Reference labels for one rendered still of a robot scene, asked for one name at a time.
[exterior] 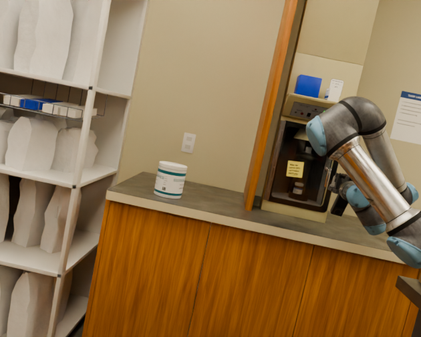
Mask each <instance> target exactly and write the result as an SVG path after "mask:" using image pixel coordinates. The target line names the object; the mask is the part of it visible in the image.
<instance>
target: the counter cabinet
mask: <svg viewBox="0 0 421 337"><path fill-rule="evenodd" d="M420 274H421V268H420V269H416V268H413V267H410V266H409V265H406V264H403V263H397V262H394V261H388V260H385V259H379V258H375V257H370V256H366V255H360V254H356V253H351V252H347V251H342V250H338V249H332V248H329V247H324V246H320V245H314V244H310V243H305V242H301V241H296V240H292V239H286V238H283V237H277V236H274V235H268V234H264V233H259V232H255V231H249V230H246V229H240V228H236V227H231V226H228V225H221V224H218V223H212V222H209V221H203V220H200V219H194V218H190V217H185V216H181V215H175V214H172V213H166V212H163V211H157V210H154V209H148V208H144V207H139V206H135V205H129V204H125V203H120V202H116V201H111V200H107V199H106V204H105V208H104V215H103V219H102V226H101V231H100V238H99V242H98V249H97V254H96V260H95V265H94V272H93V276H92V283H91V288H90V294H89V299H88V306H87V310H86V317H85V322H84V329H83V333H82V337H411V335H412V331H413V328H414V324H415V321H416V317H417V314H418V309H419V308H418V307H417V306H416V305H415V304H413V303H412V302H411V301H410V300H409V299H408V298H407V297H406V296H405V295H404V294H403V293H402V292H401V291H400V290H399V289H398V288H397V287H396V281H397V279H398V276H399V275H400V276H404V277H410V278H413V279H419V278H420Z"/></svg>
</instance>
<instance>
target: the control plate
mask: <svg viewBox="0 0 421 337"><path fill-rule="evenodd" d="M315 109H317V110H315ZM327 109H329V108H324V107H320V106H314V105H310V104H304V103H301V102H294V103H293V107H292V109H291V112H290V115H291V116H297V117H301V118H307V119H311V120H312V119H314V118H315V116H314V115H316V116H318V115H320V114H321V113H322V112H323V111H324V110H327ZM295 112H297V113H295ZM301 112H302V113H303V115H301ZM307 113H311V116H310V117H307Z"/></svg>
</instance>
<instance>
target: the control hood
mask: <svg viewBox="0 0 421 337"><path fill-rule="evenodd" d="M294 102H301V103H304V104H310V105H314V106H320V107H324V108H331V107H332V106H333V105H335V104H337V102H333V101H329V100H323V99H319V98H313V97H309V96H303V95H299V94H293V93H289V94H287V95H286V98H285V103H284V107H283V113H282V115H283V116H289V117H293V118H298V119H302V120H308V121H311V119H307V118H301V117H297V116H291V115H290V112H291V109H292V107H293V103H294Z"/></svg>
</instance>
